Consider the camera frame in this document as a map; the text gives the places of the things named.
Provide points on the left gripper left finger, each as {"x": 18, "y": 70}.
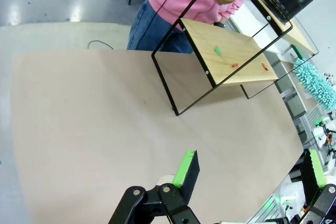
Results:
{"x": 168, "y": 208}

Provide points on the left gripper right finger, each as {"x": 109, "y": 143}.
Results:
{"x": 319, "y": 203}

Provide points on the teal microfiber duster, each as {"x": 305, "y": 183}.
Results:
{"x": 315, "y": 82}

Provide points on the black handheld device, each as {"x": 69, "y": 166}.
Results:
{"x": 220, "y": 25}

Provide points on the person left hand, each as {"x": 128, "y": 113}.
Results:
{"x": 224, "y": 20}

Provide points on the red paper scrap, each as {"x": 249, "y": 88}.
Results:
{"x": 234, "y": 65}
{"x": 264, "y": 66}

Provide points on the green paper scrap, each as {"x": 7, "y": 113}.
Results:
{"x": 217, "y": 50}

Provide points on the black frame wooden shelf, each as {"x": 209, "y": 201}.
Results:
{"x": 231, "y": 51}

